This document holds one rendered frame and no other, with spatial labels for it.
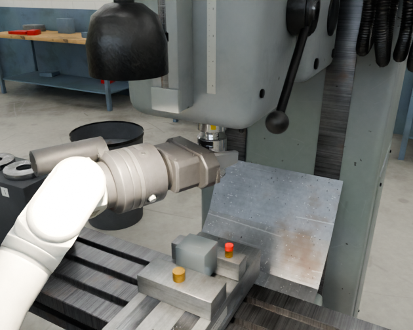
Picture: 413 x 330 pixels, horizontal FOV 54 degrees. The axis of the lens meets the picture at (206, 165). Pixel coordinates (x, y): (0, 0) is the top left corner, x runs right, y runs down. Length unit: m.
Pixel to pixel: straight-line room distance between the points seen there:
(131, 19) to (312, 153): 0.71
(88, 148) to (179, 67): 0.17
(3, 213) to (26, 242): 0.55
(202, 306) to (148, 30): 0.48
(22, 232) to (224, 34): 0.32
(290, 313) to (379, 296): 1.57
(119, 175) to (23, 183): 0.46
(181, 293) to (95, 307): 0.22
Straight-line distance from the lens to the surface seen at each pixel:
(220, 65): 0.50
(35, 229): 0.48
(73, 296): 0.90
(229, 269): 0.78
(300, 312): 0.85
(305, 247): 1.01
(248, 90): 0.50
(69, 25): 6.36
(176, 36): 0.49
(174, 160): 0.57
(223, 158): 0.62
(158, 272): 0.75
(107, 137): 2.94
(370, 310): 2.30
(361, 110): 0.94
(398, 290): 2.48
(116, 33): 0.35
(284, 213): 1.02
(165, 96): 0.50
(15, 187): 0.96
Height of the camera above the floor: 1.48
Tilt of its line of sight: 24 degrees down
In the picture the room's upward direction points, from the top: straight up
